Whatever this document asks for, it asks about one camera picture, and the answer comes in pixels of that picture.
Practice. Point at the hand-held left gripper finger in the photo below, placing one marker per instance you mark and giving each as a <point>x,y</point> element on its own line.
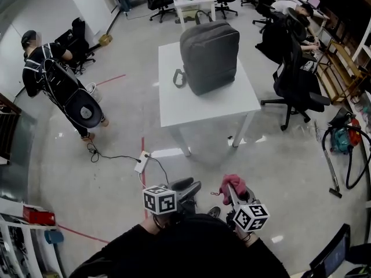
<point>181,183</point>
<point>189,191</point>

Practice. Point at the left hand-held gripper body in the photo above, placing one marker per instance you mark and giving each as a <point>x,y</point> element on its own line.
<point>159,201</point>

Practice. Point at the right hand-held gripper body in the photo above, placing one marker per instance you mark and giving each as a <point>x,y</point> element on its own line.
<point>250,217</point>

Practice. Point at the pink cloth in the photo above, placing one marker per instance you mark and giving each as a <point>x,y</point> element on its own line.
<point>233,182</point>

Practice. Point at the gray backpack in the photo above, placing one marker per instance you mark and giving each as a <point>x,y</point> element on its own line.
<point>208,56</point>

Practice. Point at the person's right forearm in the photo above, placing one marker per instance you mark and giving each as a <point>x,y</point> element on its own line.
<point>261,250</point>

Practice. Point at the person's left forearm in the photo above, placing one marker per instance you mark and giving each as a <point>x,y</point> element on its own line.
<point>116,250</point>

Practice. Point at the person's black shoe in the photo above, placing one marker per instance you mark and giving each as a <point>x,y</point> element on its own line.
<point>214,211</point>

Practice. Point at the white power strip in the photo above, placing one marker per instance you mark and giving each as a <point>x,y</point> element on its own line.
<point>142,161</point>

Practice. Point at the person's black-clothed torso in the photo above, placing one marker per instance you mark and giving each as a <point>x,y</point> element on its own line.
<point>203,242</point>

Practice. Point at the white table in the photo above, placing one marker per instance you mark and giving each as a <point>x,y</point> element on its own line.
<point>174,106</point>

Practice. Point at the black monitor screen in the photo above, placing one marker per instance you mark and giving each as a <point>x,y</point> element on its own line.
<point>333,253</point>

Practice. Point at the teal vacuum cleaner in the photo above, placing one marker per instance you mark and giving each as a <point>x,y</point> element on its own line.
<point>342,139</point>

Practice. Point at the blue cup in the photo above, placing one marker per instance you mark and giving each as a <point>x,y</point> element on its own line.
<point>53,237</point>

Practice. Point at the red box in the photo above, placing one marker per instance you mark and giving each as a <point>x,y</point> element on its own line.
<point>37,216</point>

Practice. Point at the clear plastic bucket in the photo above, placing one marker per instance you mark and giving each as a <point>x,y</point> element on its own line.
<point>94,93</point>

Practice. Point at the black equipment pack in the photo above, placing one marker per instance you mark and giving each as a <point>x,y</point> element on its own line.
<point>75,103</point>

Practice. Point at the wooden rack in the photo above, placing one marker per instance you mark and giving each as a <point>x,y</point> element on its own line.
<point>333,95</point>

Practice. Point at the white metal storage rack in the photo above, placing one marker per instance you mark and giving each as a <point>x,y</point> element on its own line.
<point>17,242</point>

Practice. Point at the black jacket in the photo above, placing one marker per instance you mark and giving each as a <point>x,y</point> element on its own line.
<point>272,39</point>

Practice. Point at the small cardboard box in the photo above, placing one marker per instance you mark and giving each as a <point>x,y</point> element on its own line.
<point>105,39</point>

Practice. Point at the dark wooden slatted panel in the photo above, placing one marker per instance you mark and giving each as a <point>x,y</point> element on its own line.
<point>8,126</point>

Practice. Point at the white cluttered desk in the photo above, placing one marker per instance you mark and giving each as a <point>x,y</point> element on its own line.
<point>197,1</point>

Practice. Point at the open laptop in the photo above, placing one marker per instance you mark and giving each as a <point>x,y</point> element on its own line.
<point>314,1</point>

